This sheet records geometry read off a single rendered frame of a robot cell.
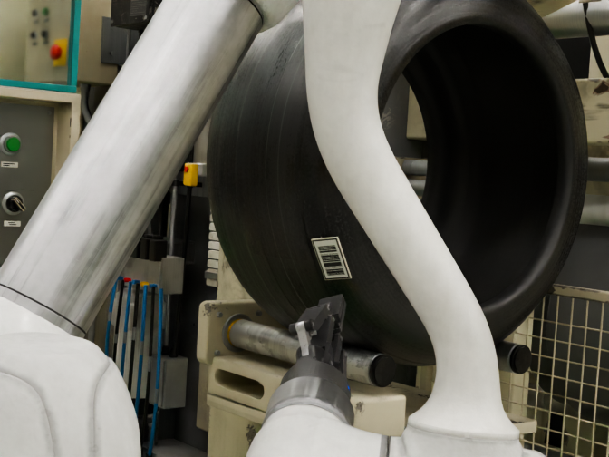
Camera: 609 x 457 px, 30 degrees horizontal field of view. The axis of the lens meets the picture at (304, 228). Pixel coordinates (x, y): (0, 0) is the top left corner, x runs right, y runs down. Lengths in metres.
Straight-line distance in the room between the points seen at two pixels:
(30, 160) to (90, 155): 0.92
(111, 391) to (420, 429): 0.30
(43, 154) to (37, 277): 0.97
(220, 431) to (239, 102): 0.64
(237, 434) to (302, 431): 0.87
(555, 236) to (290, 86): 0.50
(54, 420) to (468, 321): 0.39
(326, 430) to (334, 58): 0.34
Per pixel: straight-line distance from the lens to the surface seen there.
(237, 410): 1.74
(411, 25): 1.52
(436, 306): 1.03
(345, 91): 1.04
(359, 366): 1.55
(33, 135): 2.01
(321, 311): 1.26
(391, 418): 1.57
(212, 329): 1.78
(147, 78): 1.11
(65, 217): 1.07
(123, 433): 0.88
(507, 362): 1.74
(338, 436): 1.05
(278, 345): 1.68
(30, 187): 2.01
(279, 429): 1.06
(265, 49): 1.58
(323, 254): 1.46
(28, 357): 0.86
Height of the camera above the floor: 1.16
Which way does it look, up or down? 3 degrees down
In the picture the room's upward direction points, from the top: 4 degrees clockwise
